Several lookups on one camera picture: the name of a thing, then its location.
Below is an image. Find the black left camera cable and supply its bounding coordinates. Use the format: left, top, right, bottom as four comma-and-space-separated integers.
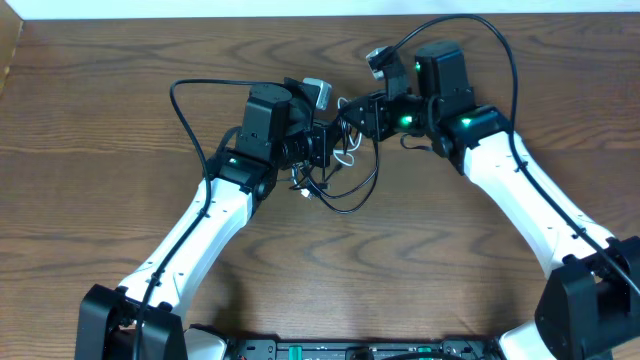
130, 78, 286, 360

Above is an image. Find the black usb cable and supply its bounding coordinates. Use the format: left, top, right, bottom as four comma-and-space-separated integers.
288, 117, 381, 216

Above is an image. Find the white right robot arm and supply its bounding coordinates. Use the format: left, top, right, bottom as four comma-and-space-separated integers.
344, 41, 639, 359

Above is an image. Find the white usb cable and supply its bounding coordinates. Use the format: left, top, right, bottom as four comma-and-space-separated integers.
299, 96, 364, 200

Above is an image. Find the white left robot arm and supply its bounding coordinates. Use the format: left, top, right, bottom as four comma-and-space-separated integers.
74, 78, 332, 359

